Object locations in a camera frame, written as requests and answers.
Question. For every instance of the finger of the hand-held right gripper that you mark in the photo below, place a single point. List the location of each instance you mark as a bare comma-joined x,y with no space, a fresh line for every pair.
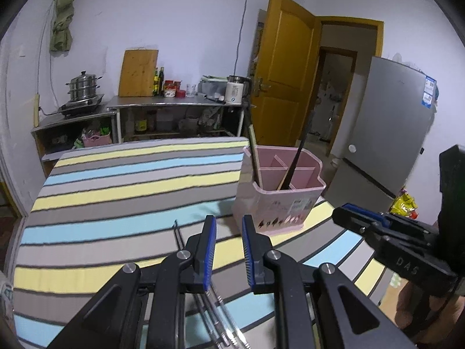
354,223
363,211

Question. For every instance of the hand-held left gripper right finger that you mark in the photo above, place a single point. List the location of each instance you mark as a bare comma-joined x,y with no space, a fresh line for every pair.
248,258

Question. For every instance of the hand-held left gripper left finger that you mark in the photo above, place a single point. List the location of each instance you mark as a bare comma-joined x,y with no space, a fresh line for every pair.
210,258

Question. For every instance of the pink plastic utensil basket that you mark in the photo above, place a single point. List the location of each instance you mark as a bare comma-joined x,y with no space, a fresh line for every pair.
261,203

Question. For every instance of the metal chopsticks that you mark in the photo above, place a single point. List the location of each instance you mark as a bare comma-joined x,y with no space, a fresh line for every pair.
221,320

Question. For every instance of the beige wooden chopstick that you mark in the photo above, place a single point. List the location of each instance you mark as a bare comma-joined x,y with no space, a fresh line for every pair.
254,152
282,182

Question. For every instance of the slim black chopstick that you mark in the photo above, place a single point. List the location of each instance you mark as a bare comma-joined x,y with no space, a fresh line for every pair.
296,160

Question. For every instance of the person's right hand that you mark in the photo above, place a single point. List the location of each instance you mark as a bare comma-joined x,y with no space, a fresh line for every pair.
410,307

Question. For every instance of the yellow snack bags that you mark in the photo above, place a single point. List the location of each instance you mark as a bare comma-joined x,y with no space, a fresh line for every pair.
403,205

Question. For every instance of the grey refrigerator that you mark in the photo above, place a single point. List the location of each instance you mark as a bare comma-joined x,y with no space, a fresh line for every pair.
381,123

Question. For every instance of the striped tablecloth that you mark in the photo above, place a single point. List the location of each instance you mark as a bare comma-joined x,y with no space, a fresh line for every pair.
109,196

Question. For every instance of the small pink storage basket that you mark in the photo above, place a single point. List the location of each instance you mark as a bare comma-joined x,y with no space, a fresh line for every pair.
96,140

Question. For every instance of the metal kitchen counter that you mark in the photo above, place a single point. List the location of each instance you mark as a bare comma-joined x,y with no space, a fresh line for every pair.
163,100

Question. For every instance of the yellow wooden door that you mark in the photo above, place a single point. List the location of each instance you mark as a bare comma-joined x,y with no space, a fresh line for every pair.
287,61

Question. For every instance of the white electric kettle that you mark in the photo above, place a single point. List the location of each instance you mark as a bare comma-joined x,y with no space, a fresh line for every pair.
234,91

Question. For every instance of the clear drinking glass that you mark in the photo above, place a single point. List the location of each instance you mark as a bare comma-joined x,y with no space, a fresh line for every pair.
191,90

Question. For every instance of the grey plastic dish container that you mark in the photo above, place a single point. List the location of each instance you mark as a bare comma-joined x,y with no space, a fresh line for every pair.
212,88

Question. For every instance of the small red jar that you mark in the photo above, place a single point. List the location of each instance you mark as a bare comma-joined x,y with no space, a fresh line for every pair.
178,85

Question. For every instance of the dark oil bottle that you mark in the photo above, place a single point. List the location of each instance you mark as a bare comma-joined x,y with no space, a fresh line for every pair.
156,84
161,81

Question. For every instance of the low metal stove stand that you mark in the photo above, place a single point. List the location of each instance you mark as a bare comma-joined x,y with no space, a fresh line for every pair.
72,121

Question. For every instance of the wooden cutting board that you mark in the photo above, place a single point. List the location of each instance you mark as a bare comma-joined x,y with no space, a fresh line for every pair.
138,72

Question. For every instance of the black cooktop stove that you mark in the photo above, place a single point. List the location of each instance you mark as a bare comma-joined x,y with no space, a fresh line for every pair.
81,104

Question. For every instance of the stainless steel steamer pot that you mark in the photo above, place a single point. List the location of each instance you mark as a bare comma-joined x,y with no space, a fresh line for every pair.
83,85

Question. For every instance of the beige power strip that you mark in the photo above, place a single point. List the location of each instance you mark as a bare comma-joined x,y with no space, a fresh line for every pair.
36,111

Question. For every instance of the green hanging cloth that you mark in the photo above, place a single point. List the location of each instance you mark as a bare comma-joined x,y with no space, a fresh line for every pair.
63,18

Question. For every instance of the yellow wooden door frame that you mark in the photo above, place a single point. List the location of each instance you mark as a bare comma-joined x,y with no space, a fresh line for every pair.
348,20

